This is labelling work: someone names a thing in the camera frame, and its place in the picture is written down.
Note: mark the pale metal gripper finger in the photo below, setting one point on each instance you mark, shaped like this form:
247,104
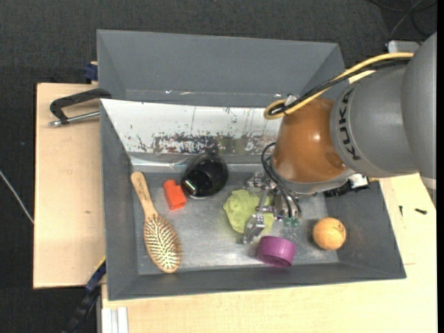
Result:
248,232
259,224

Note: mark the light green cloth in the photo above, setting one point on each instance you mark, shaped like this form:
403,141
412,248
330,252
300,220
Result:
239,208

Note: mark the purple plastic cup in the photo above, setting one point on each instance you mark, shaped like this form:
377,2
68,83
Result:
275,250

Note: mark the orange ball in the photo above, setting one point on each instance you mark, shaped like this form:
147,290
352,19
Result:
329,234

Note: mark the black cup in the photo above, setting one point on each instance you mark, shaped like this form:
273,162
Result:
213,173

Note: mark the orange plastic block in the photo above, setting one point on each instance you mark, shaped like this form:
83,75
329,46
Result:
175,194

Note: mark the wooden hairbrush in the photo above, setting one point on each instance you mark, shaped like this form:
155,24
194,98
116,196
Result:
161,238

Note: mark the small black screw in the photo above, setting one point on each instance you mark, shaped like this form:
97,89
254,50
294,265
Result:
421,211

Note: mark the grey metal bin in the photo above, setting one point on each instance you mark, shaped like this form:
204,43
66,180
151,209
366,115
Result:
208,68

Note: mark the pale wood flat board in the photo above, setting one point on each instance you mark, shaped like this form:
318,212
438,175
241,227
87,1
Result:
67,186

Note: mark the black cylinder on white bracket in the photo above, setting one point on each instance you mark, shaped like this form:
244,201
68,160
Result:
357,181

